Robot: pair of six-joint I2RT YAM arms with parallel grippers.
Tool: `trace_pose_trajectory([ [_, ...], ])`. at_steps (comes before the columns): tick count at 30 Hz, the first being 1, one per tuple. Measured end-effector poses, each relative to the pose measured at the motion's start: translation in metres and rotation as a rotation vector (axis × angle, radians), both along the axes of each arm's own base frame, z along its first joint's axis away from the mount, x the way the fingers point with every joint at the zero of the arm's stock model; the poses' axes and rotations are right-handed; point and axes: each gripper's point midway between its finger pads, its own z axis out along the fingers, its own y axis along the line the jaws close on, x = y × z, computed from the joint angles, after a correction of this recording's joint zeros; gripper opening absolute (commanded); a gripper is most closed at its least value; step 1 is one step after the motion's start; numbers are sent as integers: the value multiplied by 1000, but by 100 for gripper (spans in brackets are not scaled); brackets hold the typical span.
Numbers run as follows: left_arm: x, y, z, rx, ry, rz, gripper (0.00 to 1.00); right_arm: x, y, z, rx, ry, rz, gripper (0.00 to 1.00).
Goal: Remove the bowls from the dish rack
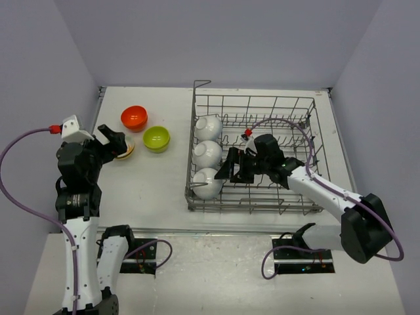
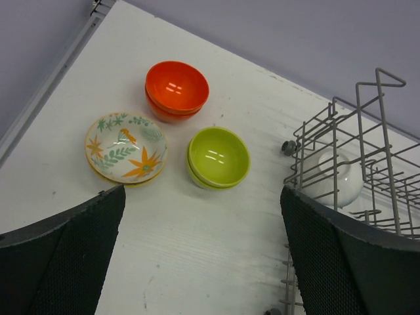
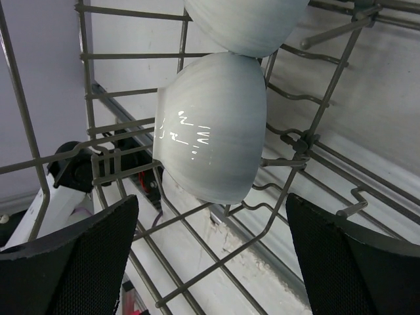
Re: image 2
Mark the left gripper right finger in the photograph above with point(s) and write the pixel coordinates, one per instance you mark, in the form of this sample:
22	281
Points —
344	266

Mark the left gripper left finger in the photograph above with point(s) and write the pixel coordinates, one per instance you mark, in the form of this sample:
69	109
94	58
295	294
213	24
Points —
58	265

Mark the beige blue patterned bowl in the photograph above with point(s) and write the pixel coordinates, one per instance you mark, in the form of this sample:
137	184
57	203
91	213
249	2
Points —
125	184

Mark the floral patterned bowl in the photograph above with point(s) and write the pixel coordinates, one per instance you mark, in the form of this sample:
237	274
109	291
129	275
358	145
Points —
126	147

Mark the lime green bowl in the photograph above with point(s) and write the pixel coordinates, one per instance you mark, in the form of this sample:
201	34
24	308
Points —
219	156
204	185

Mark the orange bowl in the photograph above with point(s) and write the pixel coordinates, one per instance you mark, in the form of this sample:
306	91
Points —
165	116
177	86

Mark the white bowl rear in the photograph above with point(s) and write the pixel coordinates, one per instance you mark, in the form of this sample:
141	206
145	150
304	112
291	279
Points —
332	180

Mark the grey wire dish rack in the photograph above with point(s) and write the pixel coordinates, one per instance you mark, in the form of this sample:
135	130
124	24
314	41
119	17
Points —
388	156

